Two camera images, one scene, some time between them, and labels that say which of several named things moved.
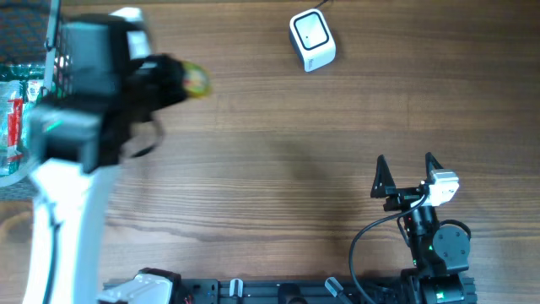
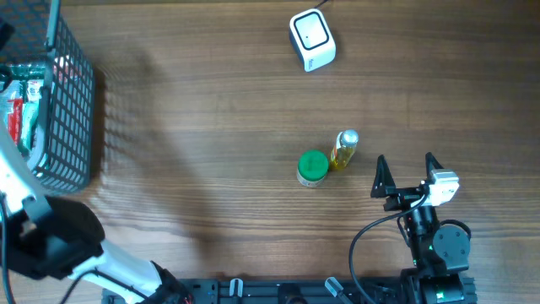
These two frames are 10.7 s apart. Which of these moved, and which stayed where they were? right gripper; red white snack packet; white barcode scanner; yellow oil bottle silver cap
Moved: yellow oil bottle silver cap
Stayed: white barcode scanner; right gripper; red white snack packet
